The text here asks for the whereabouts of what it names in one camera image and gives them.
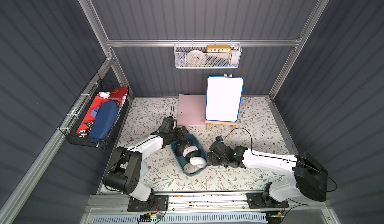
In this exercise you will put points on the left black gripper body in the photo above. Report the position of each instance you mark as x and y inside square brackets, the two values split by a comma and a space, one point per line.
[178, 133]

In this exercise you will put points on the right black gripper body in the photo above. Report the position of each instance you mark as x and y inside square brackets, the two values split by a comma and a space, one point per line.
[214, 153]

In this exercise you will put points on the black mouse with logo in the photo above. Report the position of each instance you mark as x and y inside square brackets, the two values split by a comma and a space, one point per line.
[181, 146]

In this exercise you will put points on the teal plastic storage box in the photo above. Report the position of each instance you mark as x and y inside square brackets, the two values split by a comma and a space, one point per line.
[182, 161]

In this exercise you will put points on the light grey white mouse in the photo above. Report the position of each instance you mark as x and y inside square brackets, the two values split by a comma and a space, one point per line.
[190, 169]

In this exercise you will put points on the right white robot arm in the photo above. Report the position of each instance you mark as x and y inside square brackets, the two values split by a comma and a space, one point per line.
[304, 175]

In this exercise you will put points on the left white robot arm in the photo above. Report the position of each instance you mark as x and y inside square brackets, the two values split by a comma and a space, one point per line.
[123, 170]

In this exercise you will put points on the pink paper folder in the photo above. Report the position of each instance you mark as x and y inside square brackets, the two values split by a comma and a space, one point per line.
[191, 110]

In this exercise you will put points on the floral table mat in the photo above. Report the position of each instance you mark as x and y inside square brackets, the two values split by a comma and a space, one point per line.
[258, 130]

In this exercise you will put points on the red package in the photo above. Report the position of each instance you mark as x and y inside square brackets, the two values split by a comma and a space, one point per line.
[119, 95]

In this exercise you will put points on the navy blue pouch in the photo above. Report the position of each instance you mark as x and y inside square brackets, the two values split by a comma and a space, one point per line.
[104, 121]

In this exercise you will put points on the white tape roll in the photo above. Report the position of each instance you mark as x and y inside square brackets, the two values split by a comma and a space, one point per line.
[196, 57]

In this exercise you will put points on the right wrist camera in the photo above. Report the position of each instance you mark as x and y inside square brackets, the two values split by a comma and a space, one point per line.
[219, 139]

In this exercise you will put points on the black wire side basket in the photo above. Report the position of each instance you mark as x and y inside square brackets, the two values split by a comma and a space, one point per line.
[70, 126]

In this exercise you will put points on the white wire wall basket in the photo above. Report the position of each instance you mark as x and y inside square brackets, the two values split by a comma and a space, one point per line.
[214, 60]

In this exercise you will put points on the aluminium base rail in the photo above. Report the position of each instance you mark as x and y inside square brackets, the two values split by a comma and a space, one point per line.
[236, 207]

